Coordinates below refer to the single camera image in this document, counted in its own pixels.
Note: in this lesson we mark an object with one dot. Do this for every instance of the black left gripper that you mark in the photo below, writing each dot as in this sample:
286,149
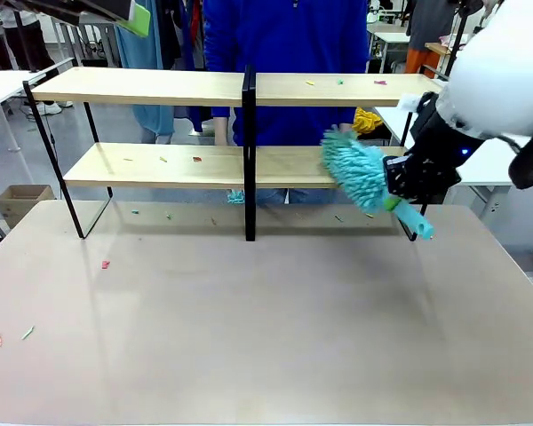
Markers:
80,8

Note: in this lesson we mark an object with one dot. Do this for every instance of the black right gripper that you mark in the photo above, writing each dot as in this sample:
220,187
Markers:
435,155

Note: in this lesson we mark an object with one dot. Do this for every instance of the teal microfiber duster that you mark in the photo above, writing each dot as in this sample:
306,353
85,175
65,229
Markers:
235,197
357,171

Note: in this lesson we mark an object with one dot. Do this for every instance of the person's right hand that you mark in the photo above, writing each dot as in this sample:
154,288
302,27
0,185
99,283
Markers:
222,132

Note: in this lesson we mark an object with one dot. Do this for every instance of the blue hanging garment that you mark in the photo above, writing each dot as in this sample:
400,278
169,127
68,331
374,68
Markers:
142,53

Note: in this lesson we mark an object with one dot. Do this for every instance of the dark hanging garments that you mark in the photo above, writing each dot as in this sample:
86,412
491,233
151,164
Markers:
180,31

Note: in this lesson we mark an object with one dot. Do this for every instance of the grey background table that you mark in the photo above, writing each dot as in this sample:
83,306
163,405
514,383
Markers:
84,26

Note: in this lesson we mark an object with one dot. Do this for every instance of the yellow cloth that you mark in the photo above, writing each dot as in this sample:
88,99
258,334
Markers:
366,122

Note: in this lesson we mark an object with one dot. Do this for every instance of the white side table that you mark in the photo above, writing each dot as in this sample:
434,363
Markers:
493,164
0,89

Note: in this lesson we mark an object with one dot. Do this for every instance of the person in grey top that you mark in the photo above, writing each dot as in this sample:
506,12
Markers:
24,40

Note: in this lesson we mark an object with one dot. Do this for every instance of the wooden background table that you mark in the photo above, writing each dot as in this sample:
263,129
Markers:
437,48

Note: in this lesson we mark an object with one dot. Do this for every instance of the person in blue sweater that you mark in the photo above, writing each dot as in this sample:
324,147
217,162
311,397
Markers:
284,53

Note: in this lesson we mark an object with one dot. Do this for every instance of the white background desk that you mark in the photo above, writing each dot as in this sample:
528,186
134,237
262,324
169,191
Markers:
393,37

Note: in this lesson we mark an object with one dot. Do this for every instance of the person in orange trousers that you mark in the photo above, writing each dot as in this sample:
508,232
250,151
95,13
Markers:
426,31

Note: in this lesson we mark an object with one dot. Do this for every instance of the cardboard box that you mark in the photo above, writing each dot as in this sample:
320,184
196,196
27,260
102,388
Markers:
24,199

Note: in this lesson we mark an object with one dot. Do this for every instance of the wooden shelf with black frame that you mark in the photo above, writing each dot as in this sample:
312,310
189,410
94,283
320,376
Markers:
160,86

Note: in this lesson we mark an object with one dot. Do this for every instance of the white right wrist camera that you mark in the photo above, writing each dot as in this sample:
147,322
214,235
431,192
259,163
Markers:
408,103

